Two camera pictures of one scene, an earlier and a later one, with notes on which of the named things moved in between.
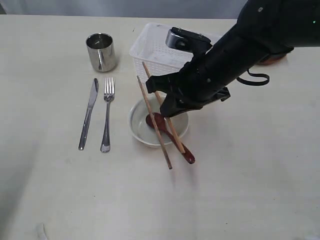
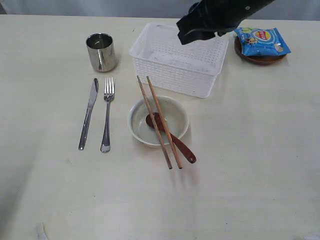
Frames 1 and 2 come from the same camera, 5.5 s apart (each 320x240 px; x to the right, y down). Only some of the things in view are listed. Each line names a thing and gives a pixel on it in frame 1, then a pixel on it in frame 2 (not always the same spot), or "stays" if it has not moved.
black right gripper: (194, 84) → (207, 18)
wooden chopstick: (154, 124) stays
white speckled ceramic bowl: (147, 133) stays
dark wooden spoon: (163, 126) stays
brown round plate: (269, 59) stays
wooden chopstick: (168, 119) → (164, 124)
